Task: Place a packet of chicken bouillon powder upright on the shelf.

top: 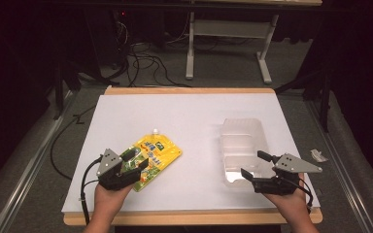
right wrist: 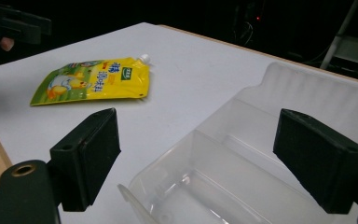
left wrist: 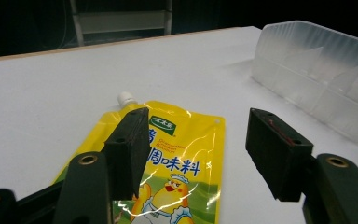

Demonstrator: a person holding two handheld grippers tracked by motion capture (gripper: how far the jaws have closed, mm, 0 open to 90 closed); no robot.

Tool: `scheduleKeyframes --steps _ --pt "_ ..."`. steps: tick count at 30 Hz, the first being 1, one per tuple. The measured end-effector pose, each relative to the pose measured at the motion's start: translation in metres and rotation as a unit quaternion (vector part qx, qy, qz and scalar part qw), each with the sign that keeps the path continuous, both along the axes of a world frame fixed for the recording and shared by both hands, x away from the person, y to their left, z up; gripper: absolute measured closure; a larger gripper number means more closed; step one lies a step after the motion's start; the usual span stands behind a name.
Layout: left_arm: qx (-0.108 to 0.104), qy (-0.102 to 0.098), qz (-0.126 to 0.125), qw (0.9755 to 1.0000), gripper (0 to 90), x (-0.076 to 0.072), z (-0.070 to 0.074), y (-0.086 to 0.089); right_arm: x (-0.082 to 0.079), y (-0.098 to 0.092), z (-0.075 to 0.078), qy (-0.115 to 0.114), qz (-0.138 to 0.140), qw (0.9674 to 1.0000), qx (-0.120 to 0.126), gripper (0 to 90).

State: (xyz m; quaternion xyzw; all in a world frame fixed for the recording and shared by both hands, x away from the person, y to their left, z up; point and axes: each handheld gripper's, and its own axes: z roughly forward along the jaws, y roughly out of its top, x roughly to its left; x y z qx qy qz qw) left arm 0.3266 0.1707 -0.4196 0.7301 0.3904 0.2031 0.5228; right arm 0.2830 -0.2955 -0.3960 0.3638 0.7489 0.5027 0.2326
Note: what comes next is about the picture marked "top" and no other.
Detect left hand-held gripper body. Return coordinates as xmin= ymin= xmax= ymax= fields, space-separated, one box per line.
xmin=95 ymin=148 xmax=142 ymax=191

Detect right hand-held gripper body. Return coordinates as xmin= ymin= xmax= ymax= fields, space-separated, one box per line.
xmin=252 ymin=152 xmax=323 ymax=196

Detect yellow spouted drink pouch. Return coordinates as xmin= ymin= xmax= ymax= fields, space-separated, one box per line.
xmin=119 ymin=128 xmax=184 ymax=193

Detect clear plastic container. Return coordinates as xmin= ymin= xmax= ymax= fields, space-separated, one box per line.
xmin=220 ymin=117 xmax=278 ymax=189

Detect person's right hand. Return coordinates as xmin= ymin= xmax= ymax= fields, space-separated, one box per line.
xmin=263 ymin=173 xmax=313 ymax=225

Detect person's left hand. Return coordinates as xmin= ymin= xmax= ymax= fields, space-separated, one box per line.
xmin=93 ymin=183 xmax=135 ymax=218

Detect crumpled white paper scrap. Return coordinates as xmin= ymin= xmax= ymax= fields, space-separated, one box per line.
xmin=310 ymin=149 xmax=329 ymax=163

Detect white table mat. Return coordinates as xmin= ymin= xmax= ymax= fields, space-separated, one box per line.
xmin=61 ymin=93 xmax=322 ymax=214

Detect black metal stand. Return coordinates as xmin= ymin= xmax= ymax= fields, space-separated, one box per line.
xmin=273 ymin=64 xmax=333 ymax=133
xmin=51 ymin=48 xmax=83 ymax=120

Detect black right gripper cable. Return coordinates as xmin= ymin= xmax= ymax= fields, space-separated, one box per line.
xmin=285 ymin=176 xmax=315 ymax=215

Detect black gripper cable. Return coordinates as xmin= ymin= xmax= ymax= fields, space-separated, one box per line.
xmin=80 ymin=155 xmax=104 ymax=226
xmin=285 ymin=176 xmax=315 ymax=215

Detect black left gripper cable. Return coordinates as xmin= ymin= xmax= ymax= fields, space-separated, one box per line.
xmin=80 ymin=155 xmax=104 ymax=226

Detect black floor cables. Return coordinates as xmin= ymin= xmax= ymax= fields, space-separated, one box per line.
xmin=110 ymin=18 xmax=192 ymax=88

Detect white metal table frame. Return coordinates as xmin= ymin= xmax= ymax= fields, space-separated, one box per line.
xmin=185 ymin=11 xmax=280 ymax=85

